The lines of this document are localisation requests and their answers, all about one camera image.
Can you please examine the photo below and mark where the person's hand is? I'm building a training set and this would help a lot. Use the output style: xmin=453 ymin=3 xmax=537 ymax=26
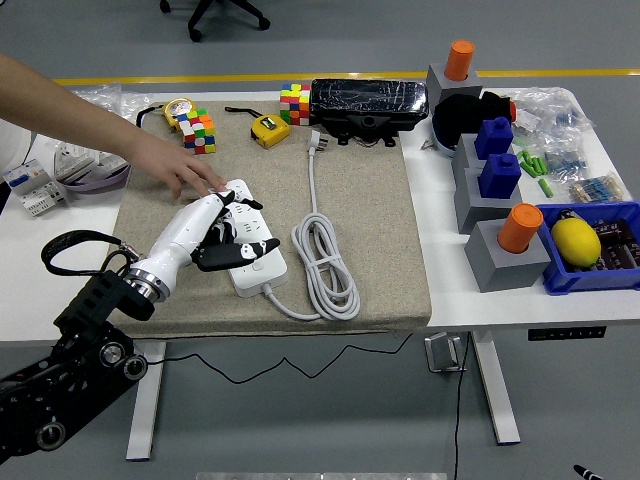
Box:
xmin=124 ymin=132 xmax=229 ymax=201

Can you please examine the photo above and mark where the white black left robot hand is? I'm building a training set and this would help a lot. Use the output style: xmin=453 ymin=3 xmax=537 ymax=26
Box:
xmin=127 ymin=188 xmax=282 ymax=296

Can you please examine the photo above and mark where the white power strip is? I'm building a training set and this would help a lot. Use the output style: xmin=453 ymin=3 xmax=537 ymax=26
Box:
xmin=219 ymin=178 xmax=290 ymax=299

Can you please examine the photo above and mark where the colourful puzzle cube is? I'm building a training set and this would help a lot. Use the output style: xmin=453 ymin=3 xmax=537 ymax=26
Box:
xmin=278 ymin=82 xmax=312 ymax=127
xmin=172 ymin=107 xmax=217 ymax=156

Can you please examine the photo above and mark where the round yellow tape measure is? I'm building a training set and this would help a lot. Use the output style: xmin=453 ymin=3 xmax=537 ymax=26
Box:
xmin=134 ymin=97 xmax=199 ymax=135

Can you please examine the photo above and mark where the empty clear plastic bag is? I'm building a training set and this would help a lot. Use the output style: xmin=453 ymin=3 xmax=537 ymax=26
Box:
xmin=119 ymin=91 xmax=152 ymax=130

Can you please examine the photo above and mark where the clear bag of grey parts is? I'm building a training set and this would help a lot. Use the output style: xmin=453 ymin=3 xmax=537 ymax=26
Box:
xmin=72 ymin=83 xmax=124 ymax=117

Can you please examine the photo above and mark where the square yellow tape measure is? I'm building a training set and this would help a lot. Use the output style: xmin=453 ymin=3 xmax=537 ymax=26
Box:
xmin=224 ymin=105 xmax=292 ymax=150

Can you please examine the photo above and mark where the white table leg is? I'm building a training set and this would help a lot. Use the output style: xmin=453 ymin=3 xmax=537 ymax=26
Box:
xmin=124 ymin=342 xmax=167 ymax=462
xmin=469 ymin=330 xmax=522 ymax=446

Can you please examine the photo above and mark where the black office chair base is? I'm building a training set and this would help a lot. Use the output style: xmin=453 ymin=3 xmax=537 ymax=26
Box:
xmin=158 ymin=0 xmax=272 ymax=43

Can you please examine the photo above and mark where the black table control panel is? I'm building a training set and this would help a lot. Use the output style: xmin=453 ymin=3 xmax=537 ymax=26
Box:
xmin=527 ymin=326 xmax=608 ymax=343

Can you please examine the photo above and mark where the white circuit breaker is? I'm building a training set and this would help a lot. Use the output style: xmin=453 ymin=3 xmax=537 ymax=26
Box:
xmin=2 ymin=158 xmax=69 ymax=219

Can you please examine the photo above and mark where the grey-brown fabric mat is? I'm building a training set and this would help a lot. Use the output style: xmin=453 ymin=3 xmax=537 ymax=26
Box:
xmin=107 ymin=99 xmax=434 ymax=337

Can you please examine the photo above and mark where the blue plastic bin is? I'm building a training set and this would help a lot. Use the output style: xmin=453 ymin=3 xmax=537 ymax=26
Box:
xmin=534 ymin=200 xmax=640 ymax=296

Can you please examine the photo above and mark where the black wrapped device box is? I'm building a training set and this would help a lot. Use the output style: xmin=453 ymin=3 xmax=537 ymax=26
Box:
xmin=308 ymin=77 xmax=430 ymax=149

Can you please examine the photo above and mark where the grey holder block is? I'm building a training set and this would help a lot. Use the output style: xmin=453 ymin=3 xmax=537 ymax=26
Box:
xmin=453 ymin=167 xmax=524 ymax=235
xmin=425 ymin=62 xmax=484 ymax=104
xmin=451 ymin=133 xmax=489 ymax=186
xmin=463 ymin=219 xmax=551 ymax=294

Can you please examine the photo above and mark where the black capacitors pile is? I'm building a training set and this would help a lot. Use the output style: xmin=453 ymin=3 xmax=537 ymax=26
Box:
xmin=592 ymin=218 xmax=640 ymax=271

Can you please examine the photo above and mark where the yellow lemon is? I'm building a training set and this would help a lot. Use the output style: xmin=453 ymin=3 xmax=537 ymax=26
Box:
xmin=550 ymin=218 xmax=602 ymax=266

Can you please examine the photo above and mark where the orange cylinder peg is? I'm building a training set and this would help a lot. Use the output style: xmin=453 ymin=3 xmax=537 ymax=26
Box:
xmin=497 ymin=202 xmax=545 ymax=254
xmin=444 ymin=39 xmax=476 ymax=81

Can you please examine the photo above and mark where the clear bag of tan resistors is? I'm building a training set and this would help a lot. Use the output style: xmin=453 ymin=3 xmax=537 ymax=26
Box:
xmin=569 ymin=172 xmax=634 ymax=205

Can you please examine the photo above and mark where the black cloth cap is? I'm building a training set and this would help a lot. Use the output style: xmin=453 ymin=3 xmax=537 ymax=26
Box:
xmin=432 ymin=89 xmax=514 ymax=146

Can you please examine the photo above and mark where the blue square peg block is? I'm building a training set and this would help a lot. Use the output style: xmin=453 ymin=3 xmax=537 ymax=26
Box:
xmin=473 ymin=117 xmax=515 ymax=161
xmin=477 ymin=152 xmax=523 ymax=201

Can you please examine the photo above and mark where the clear bag of blue resistors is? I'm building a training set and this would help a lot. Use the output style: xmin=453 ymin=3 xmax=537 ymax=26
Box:
xmin=542 ymin=142 xmax=592 ymax=182

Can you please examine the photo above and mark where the clear bag of mixed parts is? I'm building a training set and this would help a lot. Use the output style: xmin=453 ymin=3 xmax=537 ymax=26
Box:
xmin=509 ymin=87 xmax=585 ymax=151

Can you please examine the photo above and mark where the black hanging cable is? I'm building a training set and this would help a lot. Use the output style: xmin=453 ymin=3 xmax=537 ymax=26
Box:
xmin=452 ymin=332 xmax=474 ymax=480

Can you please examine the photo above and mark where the white power strip cord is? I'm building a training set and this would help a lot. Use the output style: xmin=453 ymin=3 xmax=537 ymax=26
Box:
xmin=263 ymin=128 xmax=362 ymax=322

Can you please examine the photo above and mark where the thin black adapter cord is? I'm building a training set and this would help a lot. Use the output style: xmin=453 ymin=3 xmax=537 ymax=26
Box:
xmin=149 ymin=332 xmax=420 ymax=386

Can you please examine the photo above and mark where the silver metal bracket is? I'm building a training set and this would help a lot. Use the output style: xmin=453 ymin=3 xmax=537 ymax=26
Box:
xmin=423 ymin=332 xmax=469 ymax=375

